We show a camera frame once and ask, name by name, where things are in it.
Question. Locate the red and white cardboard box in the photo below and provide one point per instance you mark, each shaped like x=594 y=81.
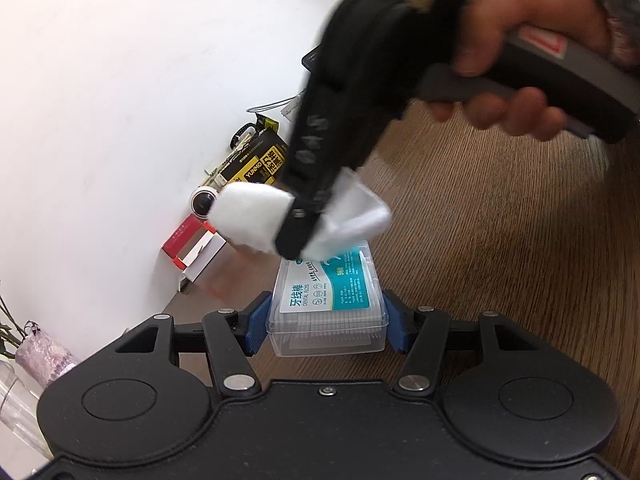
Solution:
x=192 y=242

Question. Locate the dry plant stems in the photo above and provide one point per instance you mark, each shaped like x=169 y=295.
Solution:
x=7 y=327

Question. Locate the black flat device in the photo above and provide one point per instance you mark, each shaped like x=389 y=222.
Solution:
x=312 y=58

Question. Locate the black and yellow box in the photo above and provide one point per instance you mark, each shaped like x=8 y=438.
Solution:
x=262 y=162

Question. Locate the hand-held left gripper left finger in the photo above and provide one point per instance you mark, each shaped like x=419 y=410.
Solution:
x=257 y=325

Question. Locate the person's right hand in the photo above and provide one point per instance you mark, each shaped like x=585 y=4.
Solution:
x=540 y=5

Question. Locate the clear plastic floss container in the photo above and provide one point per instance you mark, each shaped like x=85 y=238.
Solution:
x=330 y=305

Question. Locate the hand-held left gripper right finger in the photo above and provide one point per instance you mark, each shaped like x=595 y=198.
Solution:
x=398 y=327

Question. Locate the white cleaning cloth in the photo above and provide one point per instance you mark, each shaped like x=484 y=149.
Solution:
x=245 y=215

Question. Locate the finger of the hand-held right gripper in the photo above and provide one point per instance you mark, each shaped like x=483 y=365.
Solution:
x=310 y=160

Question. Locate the pink wrapped vase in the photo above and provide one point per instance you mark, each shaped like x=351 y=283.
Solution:
x=42 y=355

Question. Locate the person's right forearm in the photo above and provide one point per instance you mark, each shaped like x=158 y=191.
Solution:
x=617 y=5

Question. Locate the white round camera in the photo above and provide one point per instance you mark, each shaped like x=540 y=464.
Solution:
x=202 y=202

